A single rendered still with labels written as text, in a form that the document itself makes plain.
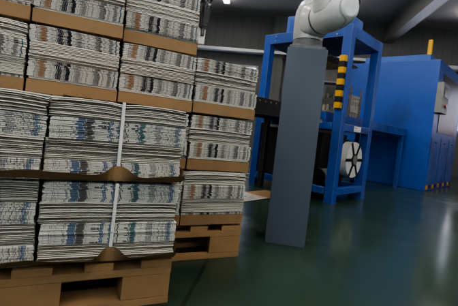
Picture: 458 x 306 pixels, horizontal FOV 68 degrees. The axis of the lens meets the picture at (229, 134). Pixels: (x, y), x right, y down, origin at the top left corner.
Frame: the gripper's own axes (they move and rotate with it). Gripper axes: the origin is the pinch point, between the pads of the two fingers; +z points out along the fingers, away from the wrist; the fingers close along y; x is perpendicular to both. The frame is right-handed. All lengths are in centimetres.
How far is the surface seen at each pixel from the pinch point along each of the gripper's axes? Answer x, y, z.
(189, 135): -6.6, 18.1, 44.6
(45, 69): -60, 19, 27
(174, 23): -17.3, 17.1, 1.8
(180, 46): -14.2, 17.2, 9.9
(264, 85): 128, -154, -6
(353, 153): 192, -86, 51
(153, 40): -24.9, 16.7, 10.0
